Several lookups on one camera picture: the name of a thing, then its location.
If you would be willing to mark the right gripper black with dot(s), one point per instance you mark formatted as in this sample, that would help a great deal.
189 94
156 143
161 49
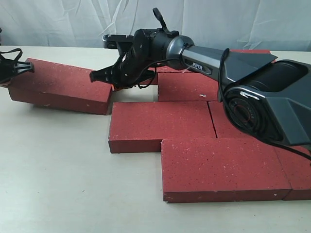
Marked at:
149 48

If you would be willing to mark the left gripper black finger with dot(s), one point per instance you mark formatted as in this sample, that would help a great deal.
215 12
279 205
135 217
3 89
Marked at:
21 67

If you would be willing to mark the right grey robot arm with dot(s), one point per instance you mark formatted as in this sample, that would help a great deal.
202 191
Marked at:
267 98

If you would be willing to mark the back left base brick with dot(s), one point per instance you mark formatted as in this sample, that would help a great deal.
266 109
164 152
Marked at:
163 69

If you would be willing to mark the base brick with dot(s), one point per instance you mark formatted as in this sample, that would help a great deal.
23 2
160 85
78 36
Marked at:
163 69
221 170
298 172
252 51

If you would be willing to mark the middle row red brick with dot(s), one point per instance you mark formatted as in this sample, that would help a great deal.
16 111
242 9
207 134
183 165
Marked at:
223 128

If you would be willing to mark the back right base brick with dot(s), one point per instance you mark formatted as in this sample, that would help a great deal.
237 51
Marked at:
252 51

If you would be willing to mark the front left base brick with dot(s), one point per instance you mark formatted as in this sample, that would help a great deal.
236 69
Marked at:
221 170

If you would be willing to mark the front right base brick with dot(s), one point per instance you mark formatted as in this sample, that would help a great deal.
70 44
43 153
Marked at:
298 172

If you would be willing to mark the blue-grey backdrop cloth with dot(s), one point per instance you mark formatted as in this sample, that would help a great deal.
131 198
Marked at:
238 24

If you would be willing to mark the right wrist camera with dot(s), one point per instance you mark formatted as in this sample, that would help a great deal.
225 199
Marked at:
122 43

